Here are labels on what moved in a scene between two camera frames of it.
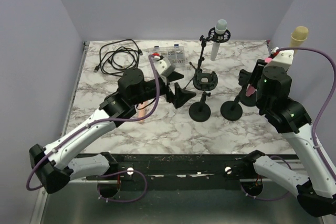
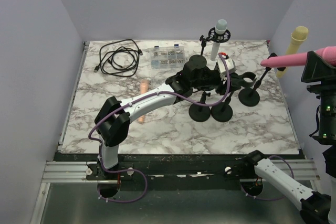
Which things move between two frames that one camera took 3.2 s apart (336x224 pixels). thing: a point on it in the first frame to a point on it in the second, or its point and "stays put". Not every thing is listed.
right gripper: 257,72 to 318,68
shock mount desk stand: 200,112 stays put
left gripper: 181,96 to 221,88
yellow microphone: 300,34 stays put
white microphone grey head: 221,27 stays put
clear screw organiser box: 176,53 stays put
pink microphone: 250,89 to 328,53
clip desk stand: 231,110 to 222,112
